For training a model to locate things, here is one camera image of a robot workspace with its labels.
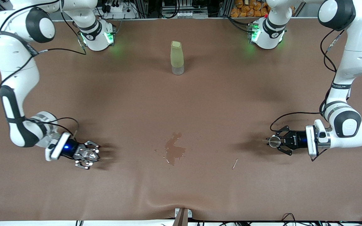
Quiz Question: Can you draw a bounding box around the green bottle with clear base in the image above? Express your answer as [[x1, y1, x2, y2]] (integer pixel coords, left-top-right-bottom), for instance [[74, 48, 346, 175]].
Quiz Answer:
[[170, 41, 185, 76]]

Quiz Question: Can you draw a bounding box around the long white power strip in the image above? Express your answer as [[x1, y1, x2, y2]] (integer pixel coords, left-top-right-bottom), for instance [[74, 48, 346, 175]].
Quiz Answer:
[[162, 10, 209, 19]]

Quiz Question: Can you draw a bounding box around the metal table edge bracket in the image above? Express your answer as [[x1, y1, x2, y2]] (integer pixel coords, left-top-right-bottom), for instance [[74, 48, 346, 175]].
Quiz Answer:
[[174, 208, 193, 226]]

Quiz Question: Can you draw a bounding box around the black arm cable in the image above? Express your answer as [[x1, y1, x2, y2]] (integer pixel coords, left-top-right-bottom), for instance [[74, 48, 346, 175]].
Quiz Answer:
[[270, 30, 345, 162], [0, 0, 87, 142]]

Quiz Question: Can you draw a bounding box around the steel double jigger measuring cup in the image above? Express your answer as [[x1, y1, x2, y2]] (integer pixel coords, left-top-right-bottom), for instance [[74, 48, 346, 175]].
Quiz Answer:
[[266, 135, 282, 148]]

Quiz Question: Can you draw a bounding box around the large brown liquid puddle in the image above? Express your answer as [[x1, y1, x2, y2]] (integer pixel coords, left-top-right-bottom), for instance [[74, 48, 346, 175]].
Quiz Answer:
[[165, 132, 186, 166]]

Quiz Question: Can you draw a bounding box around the orange packaged snacks pile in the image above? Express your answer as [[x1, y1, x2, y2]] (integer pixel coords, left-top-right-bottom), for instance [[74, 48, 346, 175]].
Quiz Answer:
[[230, 0, 271, 18]]

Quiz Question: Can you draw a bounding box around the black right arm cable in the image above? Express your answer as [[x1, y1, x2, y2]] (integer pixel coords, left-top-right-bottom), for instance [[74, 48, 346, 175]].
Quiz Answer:
[[0, 0, 87, 142]]

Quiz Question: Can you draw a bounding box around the brown table mat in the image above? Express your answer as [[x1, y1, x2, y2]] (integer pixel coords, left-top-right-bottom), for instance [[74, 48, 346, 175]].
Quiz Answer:
[[0, 17, 362, 222]]

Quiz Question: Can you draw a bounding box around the white power strip with plugs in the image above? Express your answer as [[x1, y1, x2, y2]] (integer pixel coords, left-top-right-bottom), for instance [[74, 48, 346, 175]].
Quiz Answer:
[[102, 3, 137, 19]]

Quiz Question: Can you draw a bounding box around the small clear glass cup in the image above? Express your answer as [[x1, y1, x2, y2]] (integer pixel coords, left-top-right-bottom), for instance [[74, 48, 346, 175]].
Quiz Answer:
[[84, 149, 98, 162]]

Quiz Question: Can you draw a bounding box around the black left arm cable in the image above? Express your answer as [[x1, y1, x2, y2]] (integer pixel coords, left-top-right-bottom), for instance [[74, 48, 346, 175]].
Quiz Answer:
[[270, 30, 345, 162]]

